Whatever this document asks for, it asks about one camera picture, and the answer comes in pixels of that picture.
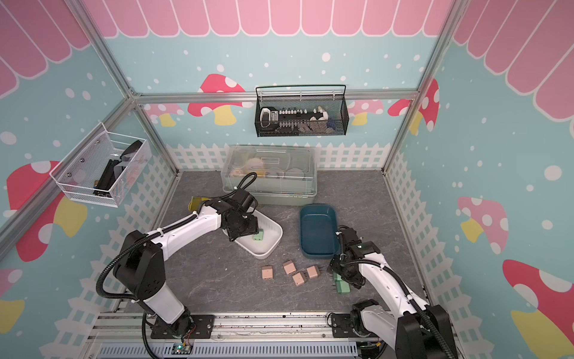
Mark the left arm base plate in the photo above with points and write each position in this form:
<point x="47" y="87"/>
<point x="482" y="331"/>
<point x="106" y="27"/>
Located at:
<point x="194" y="326"/>

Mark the green circuit board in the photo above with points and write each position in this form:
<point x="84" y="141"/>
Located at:
<point x="181" y="349"/>

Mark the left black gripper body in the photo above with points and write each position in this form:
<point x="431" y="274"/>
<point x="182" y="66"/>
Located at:
<point x="244" y="226"/>

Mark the aluminium front rail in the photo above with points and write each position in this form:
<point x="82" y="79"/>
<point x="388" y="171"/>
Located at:
<point x="228" y="327"/>

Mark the items in black basket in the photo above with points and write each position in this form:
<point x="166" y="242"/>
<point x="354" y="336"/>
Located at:
<point x="294" y="122"/>

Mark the pink plug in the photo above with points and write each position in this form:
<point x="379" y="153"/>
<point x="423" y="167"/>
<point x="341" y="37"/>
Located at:
<point x="267" y="272"/>
<point x="313" y="272"/>
<point x="289" y="267"/>
<point x="299" y="279"/>

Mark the dark teal plastic tray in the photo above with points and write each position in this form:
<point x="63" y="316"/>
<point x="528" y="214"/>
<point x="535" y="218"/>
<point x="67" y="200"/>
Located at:
<point x="318" y="227"/>

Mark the yellow rubber glove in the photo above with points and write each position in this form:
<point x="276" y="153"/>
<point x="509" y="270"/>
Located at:
<point x="196" y="203"/>

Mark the pink plug rightmost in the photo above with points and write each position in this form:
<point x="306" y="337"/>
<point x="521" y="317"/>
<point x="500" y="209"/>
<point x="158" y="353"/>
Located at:
<point x="313" y="272"/>

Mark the pink plug upper middle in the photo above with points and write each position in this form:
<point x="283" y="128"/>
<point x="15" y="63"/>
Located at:
<point x="289" y="267"/>

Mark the pink plug leftmost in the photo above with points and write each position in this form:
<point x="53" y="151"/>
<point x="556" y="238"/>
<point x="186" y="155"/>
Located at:
<point x="267" y="272"/>

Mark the black item in white basket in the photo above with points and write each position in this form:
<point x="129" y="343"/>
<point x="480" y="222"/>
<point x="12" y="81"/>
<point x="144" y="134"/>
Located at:
<point x="114" y="169"/>

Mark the clear lidded storage box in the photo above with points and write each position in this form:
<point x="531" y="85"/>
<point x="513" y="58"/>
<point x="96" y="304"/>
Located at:
<point x="286" y="176"/>

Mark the pink plug lower middle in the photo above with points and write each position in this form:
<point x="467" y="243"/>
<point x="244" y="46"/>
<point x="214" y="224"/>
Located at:
<point x="299" y="279"/>

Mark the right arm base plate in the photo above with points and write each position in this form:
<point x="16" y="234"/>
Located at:
<point x="342" y="326"/>

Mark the white wire wall basket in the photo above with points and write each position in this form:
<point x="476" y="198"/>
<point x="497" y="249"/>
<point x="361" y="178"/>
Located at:
<point x="77" y="173"/>

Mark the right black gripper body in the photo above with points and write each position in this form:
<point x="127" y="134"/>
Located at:
<point x="339" y="265"/>

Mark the black wire wall basket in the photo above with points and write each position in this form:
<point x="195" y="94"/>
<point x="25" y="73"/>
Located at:
<point x="330" y="97"/>

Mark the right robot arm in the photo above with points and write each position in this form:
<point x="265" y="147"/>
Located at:
<point x="403" y="321"/>

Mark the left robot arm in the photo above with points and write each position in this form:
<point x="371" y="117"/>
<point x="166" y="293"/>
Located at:
<point x="138" y="274"/>

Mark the white plastic tray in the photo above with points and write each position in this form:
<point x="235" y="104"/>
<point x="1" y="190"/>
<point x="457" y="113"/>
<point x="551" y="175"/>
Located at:
<point x="262" y="244"/>

